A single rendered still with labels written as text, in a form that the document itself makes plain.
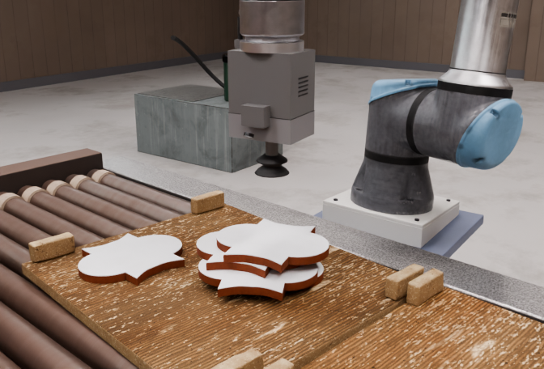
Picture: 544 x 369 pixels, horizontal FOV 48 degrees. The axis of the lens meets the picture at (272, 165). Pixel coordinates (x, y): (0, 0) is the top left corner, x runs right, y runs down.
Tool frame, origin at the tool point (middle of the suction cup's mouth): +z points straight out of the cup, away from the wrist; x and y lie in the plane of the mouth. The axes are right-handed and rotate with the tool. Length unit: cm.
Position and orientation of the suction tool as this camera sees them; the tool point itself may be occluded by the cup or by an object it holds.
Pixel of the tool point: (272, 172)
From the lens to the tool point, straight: 76.4
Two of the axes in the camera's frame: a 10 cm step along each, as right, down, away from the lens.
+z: 0.0, 9.6, 2.8
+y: 8.7, 1.4, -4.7
